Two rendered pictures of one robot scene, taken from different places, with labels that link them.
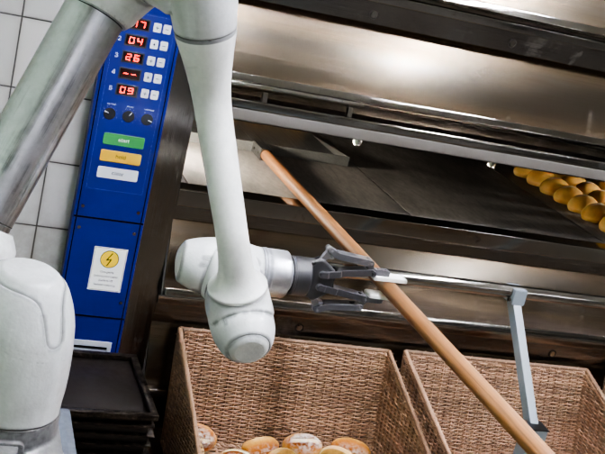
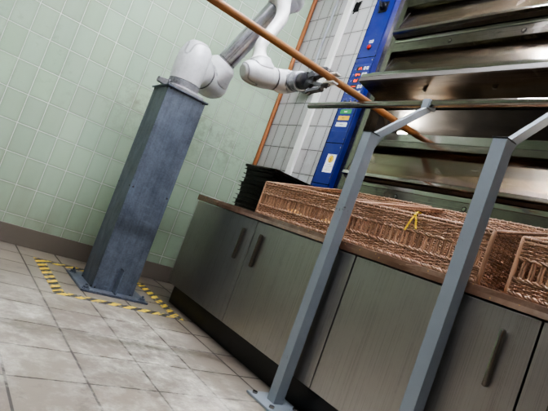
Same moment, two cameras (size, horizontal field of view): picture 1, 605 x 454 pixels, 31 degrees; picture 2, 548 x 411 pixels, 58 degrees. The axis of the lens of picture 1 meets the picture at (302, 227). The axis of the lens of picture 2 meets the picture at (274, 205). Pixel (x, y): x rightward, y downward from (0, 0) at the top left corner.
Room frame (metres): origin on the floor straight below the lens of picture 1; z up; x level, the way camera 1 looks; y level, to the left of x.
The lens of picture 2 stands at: (1.46, -2.10, 0.53)
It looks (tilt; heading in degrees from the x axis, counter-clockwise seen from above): 3 degrees up; 76
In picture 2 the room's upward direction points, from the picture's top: 20 degrees clockwise
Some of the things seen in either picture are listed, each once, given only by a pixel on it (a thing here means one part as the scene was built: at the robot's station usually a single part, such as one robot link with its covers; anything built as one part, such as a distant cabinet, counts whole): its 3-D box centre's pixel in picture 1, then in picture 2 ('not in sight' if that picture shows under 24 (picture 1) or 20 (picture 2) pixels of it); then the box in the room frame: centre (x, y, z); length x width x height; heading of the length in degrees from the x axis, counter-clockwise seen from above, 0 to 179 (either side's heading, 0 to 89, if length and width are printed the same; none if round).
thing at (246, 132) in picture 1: (241, 131); not in sight; (3.10, 0.24, 1.19); 0.55 x 0.36 x 0.03; 111
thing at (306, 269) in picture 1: (310, 276); (308, 80); (1.94, -0.04, 1.20); 0.09 x 0.07 x 0.08; 111
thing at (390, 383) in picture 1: (299, 435); (339, 209); (2.26, -0.11, 0.72); 0.56 x 0.49 x 0.28; 109
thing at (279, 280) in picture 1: (273, 272); (298, 81); (1.92, 0.03, 1.20); 0.09 x 0.06 x 0.09; 21
